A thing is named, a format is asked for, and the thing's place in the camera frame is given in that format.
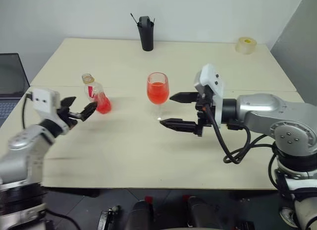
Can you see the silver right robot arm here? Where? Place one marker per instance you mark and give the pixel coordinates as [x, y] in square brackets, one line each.
[260, 111]

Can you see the clear bottle with red drink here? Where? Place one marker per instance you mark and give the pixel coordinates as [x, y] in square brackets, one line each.
[99, 96]

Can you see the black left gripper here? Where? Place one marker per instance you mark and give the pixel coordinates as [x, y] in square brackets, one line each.
[65, 117]

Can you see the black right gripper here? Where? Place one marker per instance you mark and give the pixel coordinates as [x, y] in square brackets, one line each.
[200, 117]

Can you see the tall black holder cup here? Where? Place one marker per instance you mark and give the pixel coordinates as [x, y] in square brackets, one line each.
[147, 36]

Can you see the clear tape roll yellow core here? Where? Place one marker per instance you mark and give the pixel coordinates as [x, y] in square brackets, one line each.
[244, 47]

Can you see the wine glass with red drink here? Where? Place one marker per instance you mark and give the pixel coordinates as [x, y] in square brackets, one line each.
[158, 91]

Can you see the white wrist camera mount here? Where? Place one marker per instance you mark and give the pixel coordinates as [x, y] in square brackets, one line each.
[44, 98]
[210, 74]

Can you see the dark grey laptop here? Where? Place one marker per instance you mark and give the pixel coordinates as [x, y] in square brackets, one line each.
[12, 76]

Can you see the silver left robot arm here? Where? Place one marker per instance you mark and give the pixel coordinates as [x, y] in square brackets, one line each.
[24, 150]

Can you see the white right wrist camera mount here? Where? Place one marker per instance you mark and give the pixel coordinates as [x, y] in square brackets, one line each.
[210, 74]

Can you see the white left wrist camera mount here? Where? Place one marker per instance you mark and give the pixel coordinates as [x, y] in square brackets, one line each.
[44, 98]

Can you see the dark rounded shape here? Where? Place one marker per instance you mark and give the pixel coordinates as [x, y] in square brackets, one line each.
[138, 215]
[203, 215]

